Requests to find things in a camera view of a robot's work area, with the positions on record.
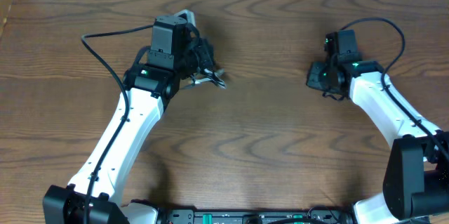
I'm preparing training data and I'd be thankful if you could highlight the white usb cable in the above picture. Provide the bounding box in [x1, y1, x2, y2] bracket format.
[185, 69, 227, 90]

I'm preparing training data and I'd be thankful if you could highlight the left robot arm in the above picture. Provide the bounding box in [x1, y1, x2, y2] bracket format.
[43, 10, 226, 223]

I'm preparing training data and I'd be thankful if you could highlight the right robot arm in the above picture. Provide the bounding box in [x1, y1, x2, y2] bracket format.
[307, 29, 448, 223]

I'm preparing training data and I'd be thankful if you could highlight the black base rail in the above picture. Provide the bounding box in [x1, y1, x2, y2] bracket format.
[150, 206, 356, 224]

